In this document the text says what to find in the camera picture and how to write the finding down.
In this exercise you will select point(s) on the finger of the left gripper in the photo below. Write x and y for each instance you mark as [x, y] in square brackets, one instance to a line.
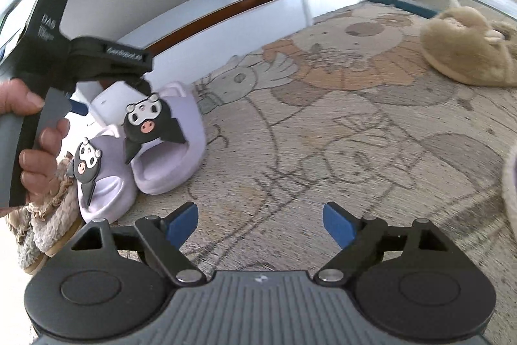
[78, 108]
[138, 82]

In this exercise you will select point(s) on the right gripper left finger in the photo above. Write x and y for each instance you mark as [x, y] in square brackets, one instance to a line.
[108, 282]

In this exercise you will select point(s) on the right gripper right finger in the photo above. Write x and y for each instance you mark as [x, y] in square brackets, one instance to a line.
[411, 282]

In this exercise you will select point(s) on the purple Kuromi slipper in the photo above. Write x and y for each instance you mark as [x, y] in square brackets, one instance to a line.
[164, 138]
[105, 183]

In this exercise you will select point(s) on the striped knit slipper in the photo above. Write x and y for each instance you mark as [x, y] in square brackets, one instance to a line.
[508, 182]

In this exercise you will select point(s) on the brown fluffy animal slipper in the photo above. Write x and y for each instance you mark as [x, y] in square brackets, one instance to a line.
[462, 44]

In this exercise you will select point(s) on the person left hand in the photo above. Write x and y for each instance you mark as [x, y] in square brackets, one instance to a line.
[28, 156]

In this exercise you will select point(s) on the cartoon patterned door mat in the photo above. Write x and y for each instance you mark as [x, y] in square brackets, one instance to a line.
[347, 110]

